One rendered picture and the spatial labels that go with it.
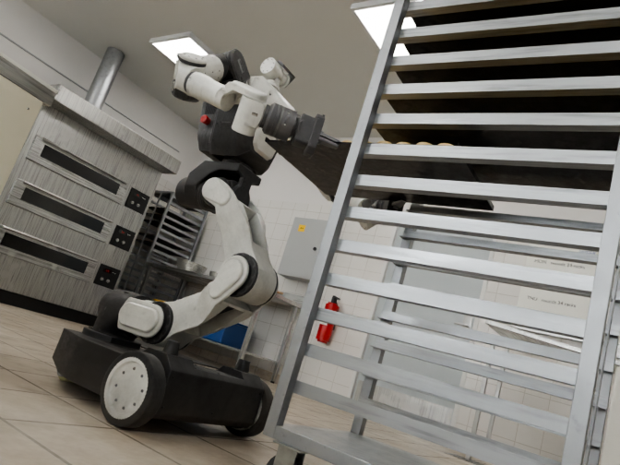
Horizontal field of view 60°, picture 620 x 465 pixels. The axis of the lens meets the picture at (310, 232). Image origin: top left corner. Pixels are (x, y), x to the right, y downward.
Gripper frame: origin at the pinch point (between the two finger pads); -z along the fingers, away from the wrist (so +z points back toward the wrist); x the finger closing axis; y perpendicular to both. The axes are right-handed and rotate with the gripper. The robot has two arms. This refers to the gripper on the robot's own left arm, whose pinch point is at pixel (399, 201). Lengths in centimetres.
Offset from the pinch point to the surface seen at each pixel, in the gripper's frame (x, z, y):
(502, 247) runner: -11.3, -25.2, 25.2
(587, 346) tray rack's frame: -42, -78, 15
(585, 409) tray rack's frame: -52, -79, 16
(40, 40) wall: 187, 436, -299
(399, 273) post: -24.1, -4.2, 4.4
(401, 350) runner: -47.2, -9.6, 9.3
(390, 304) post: -34.5, -4.2, 4.4
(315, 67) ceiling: 210, 311, -13
